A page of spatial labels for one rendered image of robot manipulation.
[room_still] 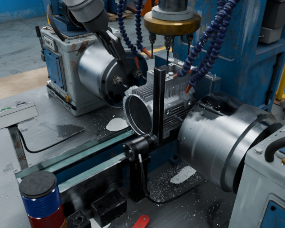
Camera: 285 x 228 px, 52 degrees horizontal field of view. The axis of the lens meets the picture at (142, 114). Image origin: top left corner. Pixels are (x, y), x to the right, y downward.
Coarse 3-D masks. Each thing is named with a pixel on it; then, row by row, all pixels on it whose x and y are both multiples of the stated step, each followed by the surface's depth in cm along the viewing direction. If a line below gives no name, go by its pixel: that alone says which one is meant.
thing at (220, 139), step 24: (216, 96) 83; (192, 120) 81; (216, 120) 77; (240, 120) 74; (264, 120) 75; (192, 144) 80; (216, 144) 74; (240, 144) 72; (216, 168) 75; (240, 168) 73
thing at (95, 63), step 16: (96, 48) 119; (128, 48) 117; (80, 64) 121; (96, 64) 114; (112, 64) 112; (144, 64) 122; (80, 80) 125; (96, 80) 113; (112, 80) 114; (128, 80) 120; (144, 80) 126; (96, 96) 122; (112, 96) 118
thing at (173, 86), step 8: (168, 64) 107; (152, 72) 102; (176, 72) 108; (152, 80) 101; (168, 80) 96; (176, 80) 99; (184, 80) 101; (168, 88) 98; (176, 88) 100; (184, 88) 103; (168, 96) 99
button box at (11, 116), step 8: (24, 104) 96; (32, 104) 97; (0, 112) 92; (8, 112) 93; (16, 112) 94; (24, 112) 96; (32, 112) 97; (0, 120) 92; (8, 120) 93; (16, 120) 94; (24, 120) 96; (0, 128) 92
